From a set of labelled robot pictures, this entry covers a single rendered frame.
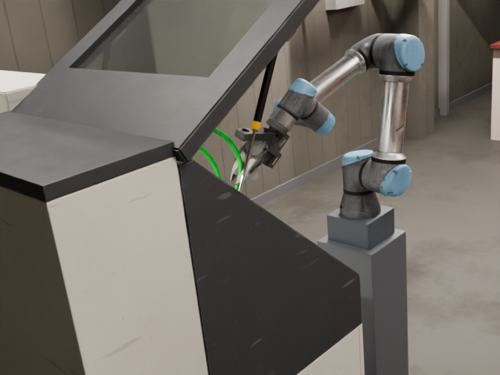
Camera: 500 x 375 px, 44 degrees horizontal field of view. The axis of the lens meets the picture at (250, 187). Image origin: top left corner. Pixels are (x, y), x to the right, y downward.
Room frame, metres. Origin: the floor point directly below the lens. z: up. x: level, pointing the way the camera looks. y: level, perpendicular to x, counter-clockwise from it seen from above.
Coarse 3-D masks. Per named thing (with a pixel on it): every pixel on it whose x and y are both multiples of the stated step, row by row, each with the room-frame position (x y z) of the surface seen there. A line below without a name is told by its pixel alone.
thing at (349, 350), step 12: (360, 324) 1.56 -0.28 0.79; (348, 336) 1.52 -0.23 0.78; (360, 336) 1.56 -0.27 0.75; (336, 348) 1.48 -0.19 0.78; (348, 348) 1.52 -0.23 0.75; (360, 348) 1.56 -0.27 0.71; (324, 360) 1.44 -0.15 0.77; (336, 360) 1.48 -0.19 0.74; (348, 360) 1.51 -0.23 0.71; (360, 360) 1.56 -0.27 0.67; (300, 372) 1.37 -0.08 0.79; (312, 372) 1.40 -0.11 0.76; (324, 372) 1.44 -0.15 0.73; (336, 372) 1.47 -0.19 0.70; (348, 372) 1.51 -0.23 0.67; (360, 372) 1.55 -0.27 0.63
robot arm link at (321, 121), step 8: (320, 104) 1.85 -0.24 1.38; (312, 112) 1.82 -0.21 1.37; (320, 112) 1.83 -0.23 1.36; (328, 112) 1.86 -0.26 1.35; (304, 120) 1.83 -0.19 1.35; (312, 120) 1.83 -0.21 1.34; (320, 120) 1.83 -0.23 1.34; (328, 120) 1.85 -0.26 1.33; (312, 128) 1.85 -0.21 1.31; (320, 128) 1.84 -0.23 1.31; (328, 128) 1.85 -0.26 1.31
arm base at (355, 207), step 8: (344, 192) 2.13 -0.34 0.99; (352, 192) 2.10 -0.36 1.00; (360, 192) 2.08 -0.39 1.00; (368, 192) 2.09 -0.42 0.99; (344, 200) 2.12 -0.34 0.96; (352, 200) 2.09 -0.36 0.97; (360, 200) 2.08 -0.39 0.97; (368, 200) 2.08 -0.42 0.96; (376, 200) 2.11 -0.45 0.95; (344, 208) 2.11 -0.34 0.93; (352, 208) 2.08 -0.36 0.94; (360, 208) 2.08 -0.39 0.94; (368, 208) 2.07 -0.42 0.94; (376, 208) 2.09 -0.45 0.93; (344, 216) 2.10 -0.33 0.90; (352, 216) 2.08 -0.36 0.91; (360, 216) 2.07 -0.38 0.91; (368, 216) 2.07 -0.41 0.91
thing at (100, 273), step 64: (0, 128) 1.45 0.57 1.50; (64, 128) 1.38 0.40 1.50; (0, 192) 1.10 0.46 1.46; (64, 192) 1.00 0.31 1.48; (128, 192) 1.08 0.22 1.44; (0, 256) 1.15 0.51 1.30; (64, 256) 0.98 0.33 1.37; (128, 256) 1.06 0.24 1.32; (0, 320) 1.22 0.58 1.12; (64, 320) 0.99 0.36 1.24; (128, 320) 1.05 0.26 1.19; (192, 320) 1.15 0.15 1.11
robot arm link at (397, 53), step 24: (384, 48) 2.05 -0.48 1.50; (408, 48) 2.00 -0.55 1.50; (384, 72) 2.03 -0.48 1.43; (408, 72) 2.01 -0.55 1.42; (384, 96) 2.04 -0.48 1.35; (384, 120) 2.02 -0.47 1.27; (384, 144) 2.01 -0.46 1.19; (384, 168) 1.98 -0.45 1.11; (408, 168) 1.98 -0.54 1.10; (384, 192) 1.97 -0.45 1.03
